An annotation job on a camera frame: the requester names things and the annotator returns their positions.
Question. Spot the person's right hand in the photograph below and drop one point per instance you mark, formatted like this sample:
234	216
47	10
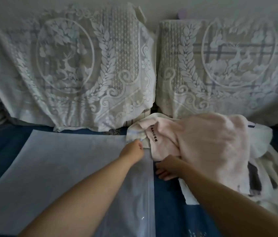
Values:
172	167

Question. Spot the person's left hand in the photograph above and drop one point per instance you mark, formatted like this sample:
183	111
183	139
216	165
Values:
132	153

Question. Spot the cream blue-striped towel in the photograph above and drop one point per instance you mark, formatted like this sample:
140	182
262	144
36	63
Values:
132	135

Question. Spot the pink towel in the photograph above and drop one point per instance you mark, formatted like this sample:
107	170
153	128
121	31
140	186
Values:
203	145

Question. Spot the cream brown-striped towel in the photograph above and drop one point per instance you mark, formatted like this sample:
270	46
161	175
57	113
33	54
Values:
254	177

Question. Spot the translucent plastic zip bag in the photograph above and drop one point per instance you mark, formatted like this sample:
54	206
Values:
43	170

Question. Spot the person's left forearm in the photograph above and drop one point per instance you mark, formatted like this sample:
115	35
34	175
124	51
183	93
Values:
79	202

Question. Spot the person's right forearm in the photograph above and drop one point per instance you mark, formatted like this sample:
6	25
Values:
227	202

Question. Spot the blue embroidered seat cover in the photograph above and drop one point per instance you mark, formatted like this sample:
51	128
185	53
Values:
171	219

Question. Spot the white deer lace cover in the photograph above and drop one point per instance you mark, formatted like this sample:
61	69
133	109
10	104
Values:
237	61
67	59

